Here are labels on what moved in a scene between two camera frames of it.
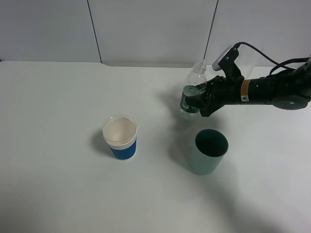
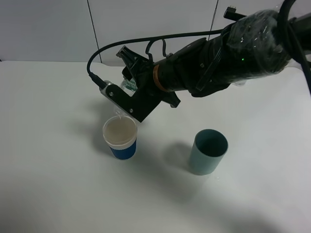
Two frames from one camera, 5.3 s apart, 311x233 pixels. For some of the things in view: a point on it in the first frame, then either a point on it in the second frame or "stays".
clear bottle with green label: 194,87 -> 129,86
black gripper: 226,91 -> 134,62
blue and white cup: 120,131 stays
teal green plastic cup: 209,148 stays
